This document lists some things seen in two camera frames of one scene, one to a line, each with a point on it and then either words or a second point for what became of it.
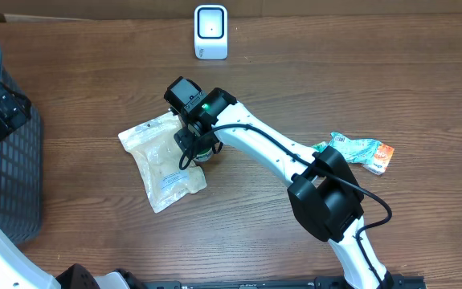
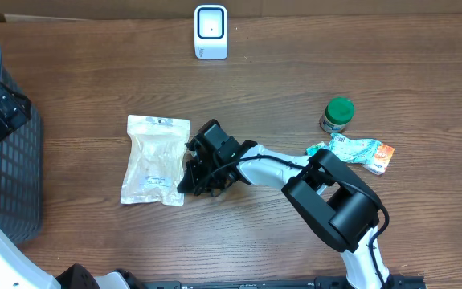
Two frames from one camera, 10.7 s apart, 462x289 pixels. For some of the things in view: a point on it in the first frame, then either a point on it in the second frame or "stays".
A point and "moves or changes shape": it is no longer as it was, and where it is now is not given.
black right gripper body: x=200 y=146 -> x=203 y=171
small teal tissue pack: x=322 y=146 stays
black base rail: x=398 y=282 stays
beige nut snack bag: x=157 y=151 moves or changes shape
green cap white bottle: x=204 y=156 moves or changes shape
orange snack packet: x=382 y=159 stays
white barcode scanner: x=210 y=29 stays
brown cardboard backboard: x=186 y=10 stays
